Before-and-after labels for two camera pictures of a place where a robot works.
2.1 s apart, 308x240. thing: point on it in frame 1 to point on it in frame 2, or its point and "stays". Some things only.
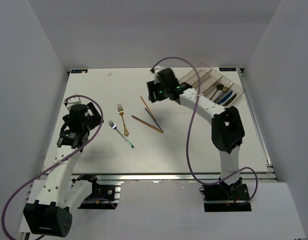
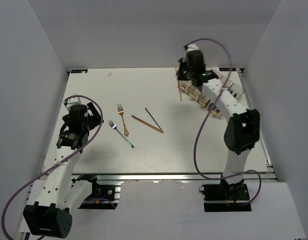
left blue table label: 79,71 stays
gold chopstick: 141,97 to 177,74
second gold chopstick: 147,124 stays
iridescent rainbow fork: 113,126 stays
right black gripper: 152,87 to 182,63
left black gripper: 95,119 stays
